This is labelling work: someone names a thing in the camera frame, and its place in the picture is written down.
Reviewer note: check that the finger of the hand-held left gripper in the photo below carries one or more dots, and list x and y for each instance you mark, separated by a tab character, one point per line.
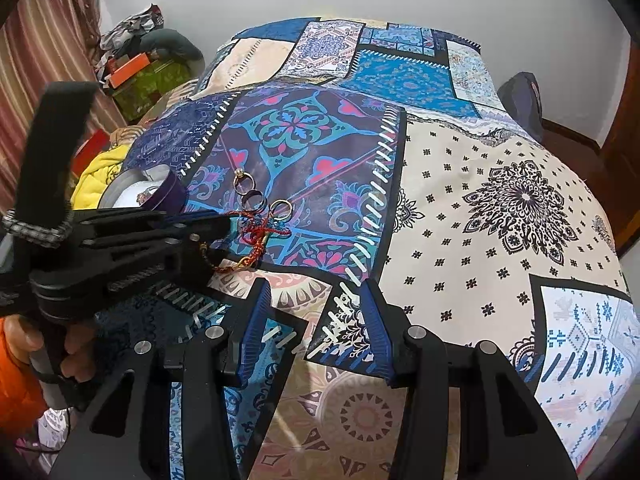
195	227
180	262

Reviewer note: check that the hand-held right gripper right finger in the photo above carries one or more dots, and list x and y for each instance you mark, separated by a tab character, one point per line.
378	340

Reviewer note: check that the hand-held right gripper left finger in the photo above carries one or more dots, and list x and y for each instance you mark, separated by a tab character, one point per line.
254	332

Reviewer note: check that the purple jewelry box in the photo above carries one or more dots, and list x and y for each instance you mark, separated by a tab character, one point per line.
160	192

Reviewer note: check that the person's left forearm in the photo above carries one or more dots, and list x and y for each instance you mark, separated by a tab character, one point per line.
17	395

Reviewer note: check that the person's left hand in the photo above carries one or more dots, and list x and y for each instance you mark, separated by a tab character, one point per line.
80	355

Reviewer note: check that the red box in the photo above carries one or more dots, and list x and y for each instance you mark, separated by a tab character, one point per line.
92	147

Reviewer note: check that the yellow cloth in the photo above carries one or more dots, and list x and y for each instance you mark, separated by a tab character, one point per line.
97	172

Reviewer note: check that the striped curtain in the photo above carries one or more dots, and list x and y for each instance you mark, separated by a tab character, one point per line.
45	70

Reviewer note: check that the orange box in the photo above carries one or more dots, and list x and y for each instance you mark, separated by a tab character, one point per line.
131	71

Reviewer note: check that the green patterned box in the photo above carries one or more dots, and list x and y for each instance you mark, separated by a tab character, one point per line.
147	85

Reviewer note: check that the patchwork printed bedspread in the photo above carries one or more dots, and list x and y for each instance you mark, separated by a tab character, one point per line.
500	260

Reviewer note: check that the patterned shopping bag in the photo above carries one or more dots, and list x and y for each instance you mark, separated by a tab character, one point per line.
131	27

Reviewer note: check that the grey cushion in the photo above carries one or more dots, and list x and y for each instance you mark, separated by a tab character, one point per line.
172	42

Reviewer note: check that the wooden door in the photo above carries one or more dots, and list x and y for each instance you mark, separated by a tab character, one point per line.
622	150

